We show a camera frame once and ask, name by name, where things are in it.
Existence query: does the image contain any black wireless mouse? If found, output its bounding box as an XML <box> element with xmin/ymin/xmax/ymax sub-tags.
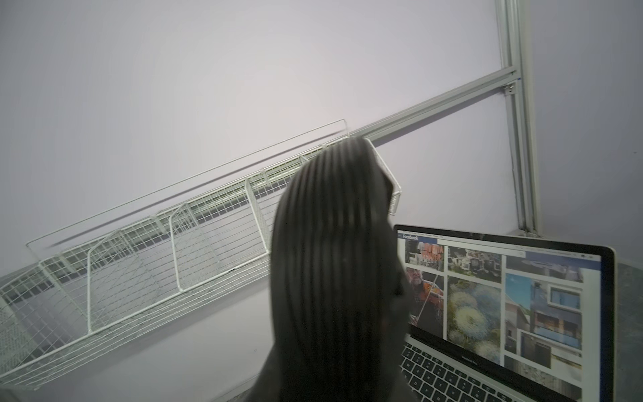
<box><xmin>263</xmin><ymin>138</ymin><xmax>410</xmax><ymax>401</ymax></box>

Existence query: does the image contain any silver laptop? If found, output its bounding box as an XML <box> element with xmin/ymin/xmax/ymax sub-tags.
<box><xmin>395</xmin><ymin>224</ymin><xmax>616</xmax><ymax>401</ymax></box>

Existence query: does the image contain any long white wire basket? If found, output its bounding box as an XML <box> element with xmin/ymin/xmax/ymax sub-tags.
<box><xmin>0</xmin><ymin>119</ymin><xmax>403</xmax><ymax>391</ymax></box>

